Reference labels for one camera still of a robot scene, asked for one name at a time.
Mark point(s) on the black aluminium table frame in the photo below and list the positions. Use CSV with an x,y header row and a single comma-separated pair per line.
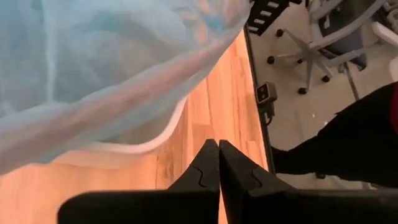
x,y
259,109

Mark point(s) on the person's leg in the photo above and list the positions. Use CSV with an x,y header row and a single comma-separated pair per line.
x,y
351,146

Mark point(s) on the white plastic trash bin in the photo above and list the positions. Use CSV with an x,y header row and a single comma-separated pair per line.
x,y
149,146

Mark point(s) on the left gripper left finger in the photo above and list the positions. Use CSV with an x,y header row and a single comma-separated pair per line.
x,y
186,202

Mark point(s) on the white chair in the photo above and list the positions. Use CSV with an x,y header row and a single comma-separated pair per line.
x,y
387,32

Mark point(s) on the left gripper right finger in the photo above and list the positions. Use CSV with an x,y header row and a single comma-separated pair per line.
x,y
295,205

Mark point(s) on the blue trash bag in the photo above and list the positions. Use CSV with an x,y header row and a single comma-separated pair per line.
x,y
93,62

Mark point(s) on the black slotted metal bracket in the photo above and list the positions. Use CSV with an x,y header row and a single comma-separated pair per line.
x,y
264,14

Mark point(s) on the grey office chair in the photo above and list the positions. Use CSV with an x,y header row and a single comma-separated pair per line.
x,y
326,34

